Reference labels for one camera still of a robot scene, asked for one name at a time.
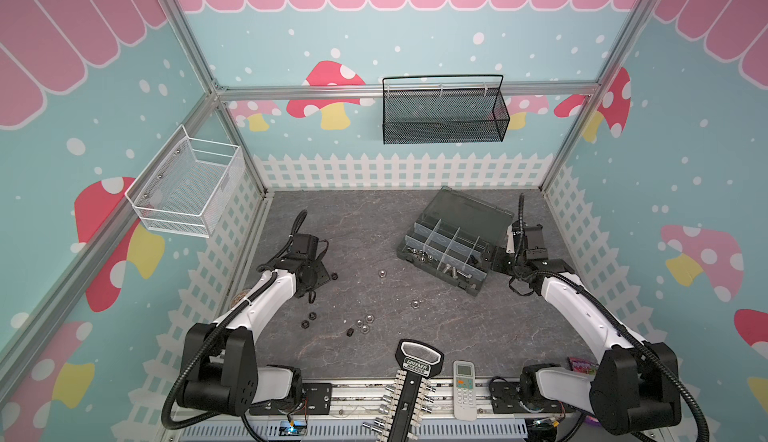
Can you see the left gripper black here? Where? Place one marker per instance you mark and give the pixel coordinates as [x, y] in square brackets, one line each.
[322, 274]

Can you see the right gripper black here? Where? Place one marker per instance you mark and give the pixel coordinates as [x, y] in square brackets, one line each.
[501, 260]

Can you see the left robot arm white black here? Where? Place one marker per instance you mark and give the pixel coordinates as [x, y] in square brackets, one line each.
[219, 372]

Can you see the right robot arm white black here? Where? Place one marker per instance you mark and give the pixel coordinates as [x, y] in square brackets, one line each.
[636, 387]

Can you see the grey compartment organizer box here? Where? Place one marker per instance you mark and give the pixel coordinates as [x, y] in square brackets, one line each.
[456, 238]

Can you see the purple Fox's candy bag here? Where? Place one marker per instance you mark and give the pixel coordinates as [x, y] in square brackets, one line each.
[583, 366]

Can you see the white remote control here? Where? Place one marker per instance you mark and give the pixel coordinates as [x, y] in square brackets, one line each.
[464, 399]

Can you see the black tool with sockets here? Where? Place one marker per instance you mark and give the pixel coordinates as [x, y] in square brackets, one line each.
[410, 396]

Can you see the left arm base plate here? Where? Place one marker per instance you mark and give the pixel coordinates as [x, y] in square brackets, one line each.
[316, 400]

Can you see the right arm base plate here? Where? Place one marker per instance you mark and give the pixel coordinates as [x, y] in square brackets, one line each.
[505, 397]

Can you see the white wire wall basket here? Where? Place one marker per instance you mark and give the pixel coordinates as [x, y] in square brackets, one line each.
[187, 186]

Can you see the black mesh wall basket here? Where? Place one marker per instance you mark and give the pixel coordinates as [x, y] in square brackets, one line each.
[436, 109]

